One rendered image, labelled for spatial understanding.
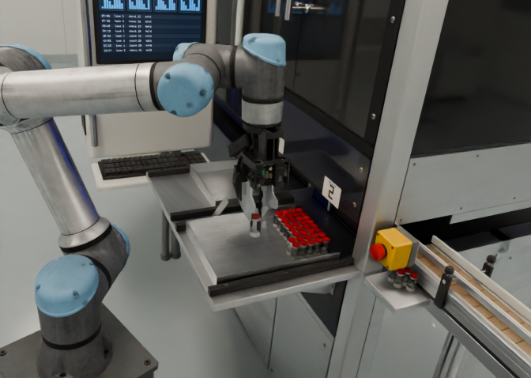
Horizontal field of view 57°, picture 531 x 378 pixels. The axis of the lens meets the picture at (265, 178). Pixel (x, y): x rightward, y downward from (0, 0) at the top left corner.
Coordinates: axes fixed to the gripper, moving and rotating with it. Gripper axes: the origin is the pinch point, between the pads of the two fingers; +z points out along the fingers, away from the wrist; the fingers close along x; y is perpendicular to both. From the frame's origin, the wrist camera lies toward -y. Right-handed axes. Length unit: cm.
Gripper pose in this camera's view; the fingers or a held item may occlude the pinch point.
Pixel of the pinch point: (254, 211)
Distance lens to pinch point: 100.5
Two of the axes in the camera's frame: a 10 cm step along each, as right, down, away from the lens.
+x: 8.9, -1.6, 4.2
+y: 4.5, 3.8, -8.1
